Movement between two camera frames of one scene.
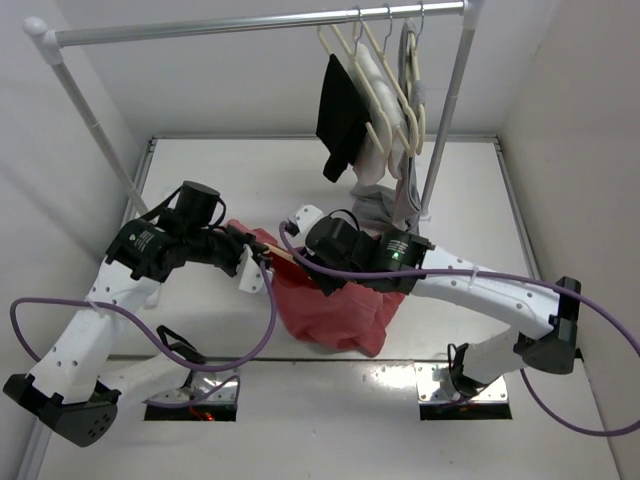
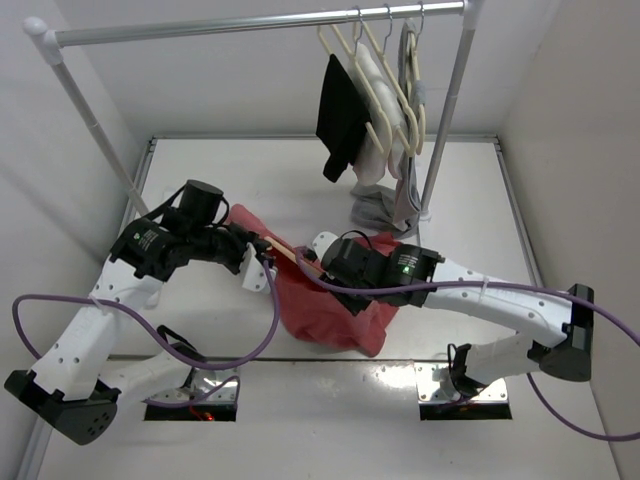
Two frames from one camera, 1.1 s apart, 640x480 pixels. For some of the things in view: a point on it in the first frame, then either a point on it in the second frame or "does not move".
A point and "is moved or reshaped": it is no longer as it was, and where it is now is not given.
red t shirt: (352, 317) is moved or reshaped
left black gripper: (240, 240) does not move
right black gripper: (327, 283) -> (354, 303)
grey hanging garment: (376, 209) does not move
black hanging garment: (341, 117) does not move
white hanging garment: (388, 123) does not move
